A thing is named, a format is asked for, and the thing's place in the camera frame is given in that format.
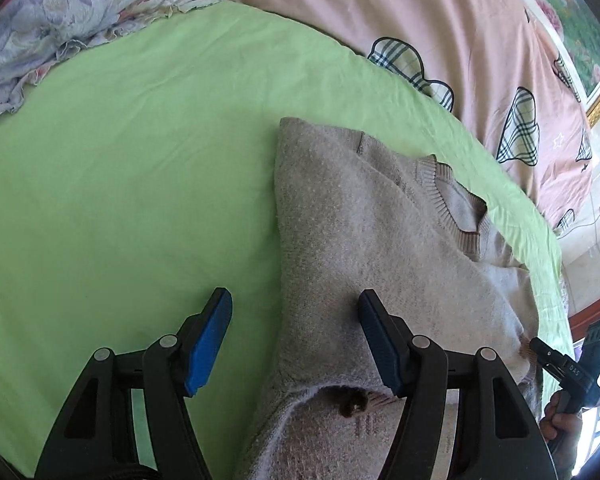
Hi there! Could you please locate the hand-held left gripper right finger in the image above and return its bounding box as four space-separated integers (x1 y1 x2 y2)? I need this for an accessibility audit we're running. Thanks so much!
357 289 558 480

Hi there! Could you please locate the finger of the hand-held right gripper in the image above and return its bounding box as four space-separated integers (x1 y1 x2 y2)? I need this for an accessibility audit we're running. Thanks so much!
530 337 578 378

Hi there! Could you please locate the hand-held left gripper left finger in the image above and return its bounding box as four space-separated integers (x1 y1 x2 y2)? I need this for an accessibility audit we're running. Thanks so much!
34 287 233 480

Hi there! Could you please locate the grey knit sweater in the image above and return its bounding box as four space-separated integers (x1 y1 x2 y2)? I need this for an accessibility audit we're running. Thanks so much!
232 116 545 480

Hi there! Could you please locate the person's right hand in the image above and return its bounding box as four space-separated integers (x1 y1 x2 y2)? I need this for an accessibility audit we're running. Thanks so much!
538 390 588 456

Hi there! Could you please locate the green bed sheet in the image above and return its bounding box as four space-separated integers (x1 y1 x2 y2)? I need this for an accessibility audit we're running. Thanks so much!
0 0 570 480

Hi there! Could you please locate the pink quilt with plaid hearts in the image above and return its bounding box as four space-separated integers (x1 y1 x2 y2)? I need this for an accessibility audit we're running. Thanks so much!
220 0 595 233

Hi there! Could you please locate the floral ruffled pillow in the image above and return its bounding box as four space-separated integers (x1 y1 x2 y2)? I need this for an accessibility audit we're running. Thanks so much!
0 0 233 128

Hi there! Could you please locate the wooden window frame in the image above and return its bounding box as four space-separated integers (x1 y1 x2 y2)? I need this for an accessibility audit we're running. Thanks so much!
567 290 600 333

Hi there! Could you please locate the framed floral wall picture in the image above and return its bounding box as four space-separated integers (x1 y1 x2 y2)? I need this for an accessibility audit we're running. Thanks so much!
490 0 600 126

